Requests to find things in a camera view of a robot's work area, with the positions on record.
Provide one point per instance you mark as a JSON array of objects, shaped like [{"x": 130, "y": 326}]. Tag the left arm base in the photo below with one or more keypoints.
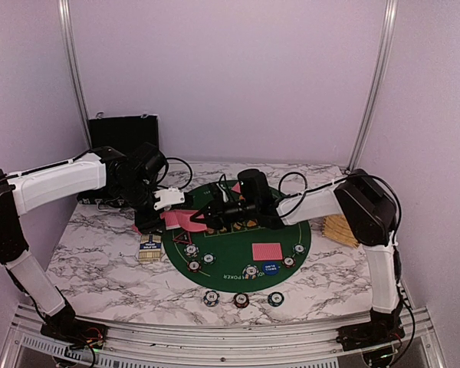
[{"x": 65, "y": 326}]

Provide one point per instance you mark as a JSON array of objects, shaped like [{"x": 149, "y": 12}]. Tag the aluminium frame post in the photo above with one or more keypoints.
[
  {"x": 74, "y": 71},
  {"x": 379, "y": 72}
]

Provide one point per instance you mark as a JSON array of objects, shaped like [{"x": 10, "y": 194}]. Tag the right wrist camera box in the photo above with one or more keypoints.
[{"x": 254, "y": 188}]

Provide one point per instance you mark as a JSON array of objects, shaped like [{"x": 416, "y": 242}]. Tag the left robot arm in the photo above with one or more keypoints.
[{"x": 131, "y": 178}]

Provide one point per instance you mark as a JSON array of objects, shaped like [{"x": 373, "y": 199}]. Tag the round green poker mat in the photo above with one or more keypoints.
[{"x": 233, "y": 250}]

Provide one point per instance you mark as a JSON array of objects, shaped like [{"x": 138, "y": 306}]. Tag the red back card deck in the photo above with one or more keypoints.
[{"x": 171, "y": 219}]

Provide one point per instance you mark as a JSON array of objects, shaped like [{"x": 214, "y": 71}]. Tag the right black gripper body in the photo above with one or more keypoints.
[{"x": 225, "y": 215}]

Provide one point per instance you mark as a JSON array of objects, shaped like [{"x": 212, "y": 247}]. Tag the black red triangle marker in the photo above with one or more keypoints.
[{"x": 183, "y": 238}]

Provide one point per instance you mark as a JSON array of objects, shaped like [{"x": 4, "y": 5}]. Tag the blue small blind button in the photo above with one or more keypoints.
[{"x": 270, "y": 268}]

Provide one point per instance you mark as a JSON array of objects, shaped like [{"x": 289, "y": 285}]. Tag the black poker chip case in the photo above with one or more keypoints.
[{"x": 124, "y": 134}]

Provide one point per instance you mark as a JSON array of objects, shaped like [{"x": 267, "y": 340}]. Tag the aluminium front rail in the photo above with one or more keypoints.
[{"x": 305, "y": 344}]

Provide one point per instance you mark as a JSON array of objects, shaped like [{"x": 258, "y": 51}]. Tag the right aluminium frame post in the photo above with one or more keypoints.
[{"x": 379, "y": 72}]

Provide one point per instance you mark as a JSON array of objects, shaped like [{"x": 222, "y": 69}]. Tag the left aluminium frame post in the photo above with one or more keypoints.
[{"x": 74, "y": 71}]

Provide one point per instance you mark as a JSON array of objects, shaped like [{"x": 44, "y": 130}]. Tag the blue gold card box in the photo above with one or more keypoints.
[{"x": 150, "y": 248}]

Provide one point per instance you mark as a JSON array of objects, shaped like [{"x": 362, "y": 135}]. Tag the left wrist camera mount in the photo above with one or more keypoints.
[{"x": 165, "y": 199}]

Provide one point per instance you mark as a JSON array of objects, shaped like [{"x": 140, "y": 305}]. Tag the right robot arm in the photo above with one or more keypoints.
[{"x": 369, "y": 205}]

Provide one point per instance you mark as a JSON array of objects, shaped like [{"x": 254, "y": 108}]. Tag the blue white chip stack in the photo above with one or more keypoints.
[{"x": 211, "y": 298}]

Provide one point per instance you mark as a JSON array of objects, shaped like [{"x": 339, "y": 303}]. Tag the teal chip stack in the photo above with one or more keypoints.
[{"x": 275, "y": 299}]

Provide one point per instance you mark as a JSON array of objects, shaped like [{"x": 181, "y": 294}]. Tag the brown chip stack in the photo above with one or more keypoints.
[{"x": 241, "y": 300}]

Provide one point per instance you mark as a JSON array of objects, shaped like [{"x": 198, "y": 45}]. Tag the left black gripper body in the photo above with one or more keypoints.
[{"x": 145, "y": 223}]

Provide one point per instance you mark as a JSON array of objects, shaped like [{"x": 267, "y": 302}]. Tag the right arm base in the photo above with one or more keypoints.
[{"x": 381, "y": 328}]

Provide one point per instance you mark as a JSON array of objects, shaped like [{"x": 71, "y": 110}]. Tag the dropped red card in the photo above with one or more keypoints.
[{"x": 136, "y": 228}]

